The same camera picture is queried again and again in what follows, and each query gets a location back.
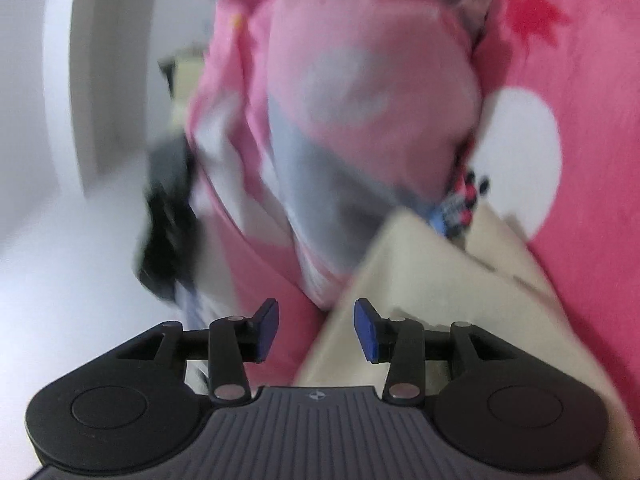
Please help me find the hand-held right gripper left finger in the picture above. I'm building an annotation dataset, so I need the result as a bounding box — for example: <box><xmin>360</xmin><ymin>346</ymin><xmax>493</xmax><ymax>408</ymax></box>
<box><xmin>117</xmin><ymin>298</ymin><xmax>280</xmax><ymax>404</ymax></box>

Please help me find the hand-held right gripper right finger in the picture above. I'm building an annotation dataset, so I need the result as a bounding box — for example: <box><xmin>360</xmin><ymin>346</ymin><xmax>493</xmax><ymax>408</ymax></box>
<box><xmin>353</xmin><ymin>298</ymin><xmax>516</xmax><ymax>404</ymax></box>

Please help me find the beige zip hoodie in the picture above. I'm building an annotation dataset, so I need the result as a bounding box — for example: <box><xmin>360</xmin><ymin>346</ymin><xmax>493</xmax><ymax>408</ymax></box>
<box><xmin>295</xmin><ymin>207</ymin><xmax>640</xmax><ymax>462</ymax></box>

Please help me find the dark grey garment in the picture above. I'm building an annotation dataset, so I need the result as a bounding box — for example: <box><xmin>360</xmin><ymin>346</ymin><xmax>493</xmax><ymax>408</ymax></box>
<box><xmin>132</xmin><ymin>135</ymin><xmax>202</xmax><ymax>302</ymax></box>

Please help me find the pink white teal printed duvet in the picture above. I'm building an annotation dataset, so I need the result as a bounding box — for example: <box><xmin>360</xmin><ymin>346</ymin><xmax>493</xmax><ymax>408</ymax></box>
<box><xmin>185</xmin><ymin>0</ymin><xmax>502</xmax><ymax>397</ymax></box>

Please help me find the pale yellow wardrobe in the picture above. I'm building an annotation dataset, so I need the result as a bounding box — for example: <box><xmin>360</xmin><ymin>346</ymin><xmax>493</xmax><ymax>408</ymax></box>
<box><xmin>160</xmin><ymin>45</ymin><xmax>212</xmax><ymax>127</ymax></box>

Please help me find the pink floral blanket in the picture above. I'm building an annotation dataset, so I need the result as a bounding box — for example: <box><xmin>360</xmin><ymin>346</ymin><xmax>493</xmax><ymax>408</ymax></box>
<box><xmin>290</xmin><ymin>0</ymin><xmax>640</xmax><ymax>480</ymax></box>

